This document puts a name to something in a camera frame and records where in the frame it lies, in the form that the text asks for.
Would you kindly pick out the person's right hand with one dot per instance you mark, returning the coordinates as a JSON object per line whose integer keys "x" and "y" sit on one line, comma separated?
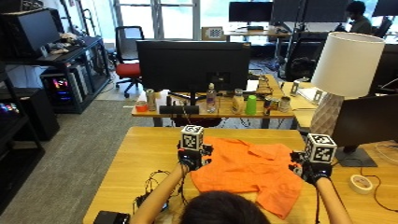
{"x": 313, "y": 171}

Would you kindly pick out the person's left hand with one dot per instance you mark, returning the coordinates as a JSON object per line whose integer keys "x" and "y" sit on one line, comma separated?
{"x": 189, "y": 158}

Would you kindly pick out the orange shirt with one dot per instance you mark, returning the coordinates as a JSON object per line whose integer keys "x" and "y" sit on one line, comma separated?
{"x": 249, "y": 171}

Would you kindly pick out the white marker cube left glove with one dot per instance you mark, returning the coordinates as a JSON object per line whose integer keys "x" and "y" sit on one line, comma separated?
{"x": 192, "y": 137}

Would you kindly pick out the white marker cube glove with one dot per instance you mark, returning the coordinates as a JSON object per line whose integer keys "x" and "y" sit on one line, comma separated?
{"x": 192, "y": 137}
{"x": 319, "y": 148}

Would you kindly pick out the white marker cube right glove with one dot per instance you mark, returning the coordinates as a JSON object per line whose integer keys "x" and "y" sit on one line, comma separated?
{"x": 319, "y": 148}

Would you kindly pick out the roll of white tape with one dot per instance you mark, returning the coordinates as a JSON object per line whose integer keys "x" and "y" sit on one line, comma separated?
{"x": 361, "y": 183}

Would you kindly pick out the black speaker bar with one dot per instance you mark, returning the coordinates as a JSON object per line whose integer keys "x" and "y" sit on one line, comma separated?
{"x": 178, "y": 109}

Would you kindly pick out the wooden desk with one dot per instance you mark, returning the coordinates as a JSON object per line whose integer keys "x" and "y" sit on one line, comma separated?
{"x": 216, "y": 110}

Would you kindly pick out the black monitor with stand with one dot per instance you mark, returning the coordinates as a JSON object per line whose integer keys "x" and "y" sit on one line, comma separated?
{"x": 366, "y": 124}

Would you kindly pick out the clear water bottle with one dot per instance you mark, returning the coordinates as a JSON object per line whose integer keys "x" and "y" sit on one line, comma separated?
{"x": 210, "y": 99}

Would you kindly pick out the orange small cup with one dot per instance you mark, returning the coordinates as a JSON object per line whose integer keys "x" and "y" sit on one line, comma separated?
{"x": 141, "y": 106}

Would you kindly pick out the beige bottle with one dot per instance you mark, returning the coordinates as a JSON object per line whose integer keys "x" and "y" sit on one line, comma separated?
{"x": 237, "y": 101}

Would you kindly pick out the grey glass jar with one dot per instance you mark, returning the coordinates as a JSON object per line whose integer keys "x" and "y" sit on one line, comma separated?
{"x": 283, "y": 104}

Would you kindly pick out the green plastic cup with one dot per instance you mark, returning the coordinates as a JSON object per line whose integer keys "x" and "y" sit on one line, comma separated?
{"x": 250, "y": 105}

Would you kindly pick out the red and blue can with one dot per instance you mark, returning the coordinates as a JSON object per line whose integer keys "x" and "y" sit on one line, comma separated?
{"x": 267, "y": 106}

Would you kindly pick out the black small box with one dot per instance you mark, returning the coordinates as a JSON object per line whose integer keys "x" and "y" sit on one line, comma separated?
{"x": 110, "y": 217}

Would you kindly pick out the large black monitor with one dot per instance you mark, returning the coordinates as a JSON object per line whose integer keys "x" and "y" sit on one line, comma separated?
{"x": 193, "y": 65}

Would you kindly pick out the white table lamp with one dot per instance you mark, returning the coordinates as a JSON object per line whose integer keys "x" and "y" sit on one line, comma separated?
{"x": 343, "y": 74}

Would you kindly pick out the red office chair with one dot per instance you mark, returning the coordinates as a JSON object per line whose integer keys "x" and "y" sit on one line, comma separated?
{"x": 128, "y": 67}

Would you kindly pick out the black office chair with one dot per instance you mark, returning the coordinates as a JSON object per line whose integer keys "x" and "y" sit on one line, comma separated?
{"x": 305, "y": 59}

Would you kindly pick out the lit computer tower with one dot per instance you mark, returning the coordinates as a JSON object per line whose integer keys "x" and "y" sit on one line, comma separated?
{"x": 61, "y": 88}

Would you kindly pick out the black shelf rack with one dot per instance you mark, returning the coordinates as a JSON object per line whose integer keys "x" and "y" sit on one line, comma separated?
{"x": 72, "y": 68}

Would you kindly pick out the marker board card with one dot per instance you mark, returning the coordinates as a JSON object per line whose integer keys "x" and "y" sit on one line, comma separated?
{"x": 213, "y": 33}

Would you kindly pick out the black cabinet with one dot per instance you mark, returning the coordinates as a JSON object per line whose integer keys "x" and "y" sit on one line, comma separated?
{"x": 24, "y": 115}

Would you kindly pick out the black background monitor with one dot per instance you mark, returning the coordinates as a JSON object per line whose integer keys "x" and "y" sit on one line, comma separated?
{"x": 250, "y": 11}

